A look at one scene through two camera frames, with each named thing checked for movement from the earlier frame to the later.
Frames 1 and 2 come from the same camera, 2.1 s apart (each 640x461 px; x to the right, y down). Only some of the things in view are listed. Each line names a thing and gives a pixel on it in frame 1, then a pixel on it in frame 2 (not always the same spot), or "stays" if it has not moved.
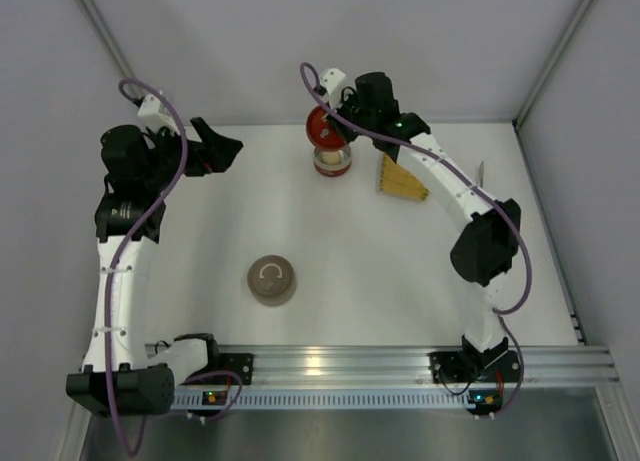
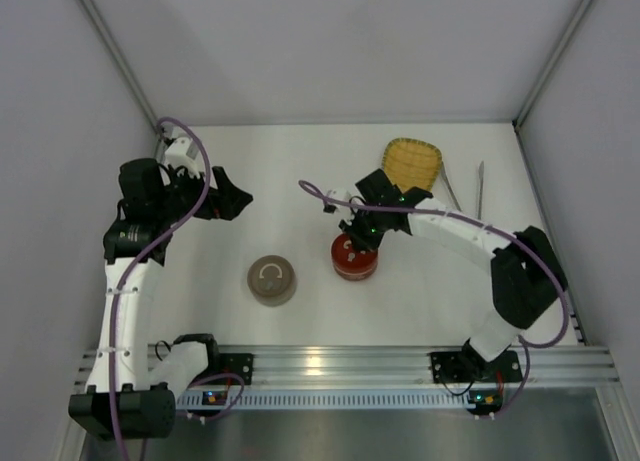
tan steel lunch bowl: (272, 300) stays
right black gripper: (345, 119) → (361, 229)
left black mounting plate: (241, 363) stays
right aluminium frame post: (587, 0) stays
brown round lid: (271, 278) stays
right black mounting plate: (454, 367) stays
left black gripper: (195, 154) → (211, 201)
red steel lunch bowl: (333, 170) → (355, 277)
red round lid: (319, 132) → (350, 259)
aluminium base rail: (409, 364) stays
